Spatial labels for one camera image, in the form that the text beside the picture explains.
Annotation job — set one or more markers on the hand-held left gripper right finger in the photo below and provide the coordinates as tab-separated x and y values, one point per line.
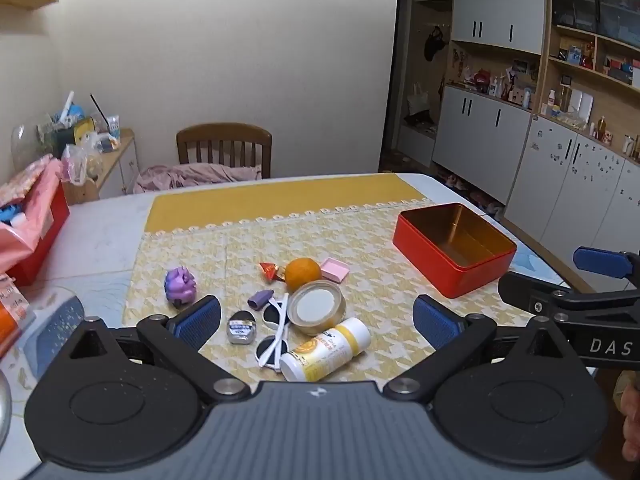
435	322

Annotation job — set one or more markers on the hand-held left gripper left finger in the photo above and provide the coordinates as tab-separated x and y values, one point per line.
200	317

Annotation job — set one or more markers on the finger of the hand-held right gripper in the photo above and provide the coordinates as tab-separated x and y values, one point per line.
525	292
597	259

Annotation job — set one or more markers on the purple spiky toy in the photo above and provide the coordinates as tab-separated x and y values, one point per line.
179	285

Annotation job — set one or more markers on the red metal tin box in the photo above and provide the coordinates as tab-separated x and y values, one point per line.
450	270

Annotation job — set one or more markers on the small purple cap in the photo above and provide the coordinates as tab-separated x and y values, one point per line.
260	299

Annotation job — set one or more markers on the white sunglasses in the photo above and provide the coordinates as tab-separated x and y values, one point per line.
272	315

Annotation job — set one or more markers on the red candy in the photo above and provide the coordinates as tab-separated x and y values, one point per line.
271	271

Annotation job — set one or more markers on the orange fruit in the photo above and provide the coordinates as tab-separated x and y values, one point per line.
302	271

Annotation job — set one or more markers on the yellow and white bottle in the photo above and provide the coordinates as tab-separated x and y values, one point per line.
325	350

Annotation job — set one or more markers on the small pink box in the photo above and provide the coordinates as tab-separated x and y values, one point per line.
334	270

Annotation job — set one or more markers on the person's right hand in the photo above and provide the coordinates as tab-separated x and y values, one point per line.
631	425

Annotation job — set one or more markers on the light blue printed table cover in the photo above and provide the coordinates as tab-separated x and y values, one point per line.
537	267

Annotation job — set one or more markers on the pile of shoes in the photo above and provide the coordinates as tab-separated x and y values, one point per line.
475	197

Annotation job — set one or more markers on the pink cloth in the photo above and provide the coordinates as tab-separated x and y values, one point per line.
190	175

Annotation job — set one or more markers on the yellow houndstooth tablecloth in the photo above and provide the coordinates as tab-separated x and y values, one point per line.
280	195

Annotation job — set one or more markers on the white and wood cabinet unit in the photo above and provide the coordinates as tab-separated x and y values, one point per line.
480	130

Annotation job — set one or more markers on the large red box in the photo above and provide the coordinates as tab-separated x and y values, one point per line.
45	245

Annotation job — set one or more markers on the wooden side cabinet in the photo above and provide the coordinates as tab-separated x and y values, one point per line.
117	165

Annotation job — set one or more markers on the wooden chair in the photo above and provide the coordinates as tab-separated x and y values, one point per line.
225	137

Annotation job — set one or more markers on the orange packet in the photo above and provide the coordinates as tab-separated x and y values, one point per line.
10	320

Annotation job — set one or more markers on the clear plastic bag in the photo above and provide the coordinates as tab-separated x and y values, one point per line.
80	165

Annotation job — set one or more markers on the pink wrapping bag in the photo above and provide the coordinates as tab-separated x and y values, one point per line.
30	185

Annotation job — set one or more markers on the yellow storage box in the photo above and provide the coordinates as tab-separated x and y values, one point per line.
82	130

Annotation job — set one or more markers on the black hanging bag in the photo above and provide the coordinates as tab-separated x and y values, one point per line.
434	45

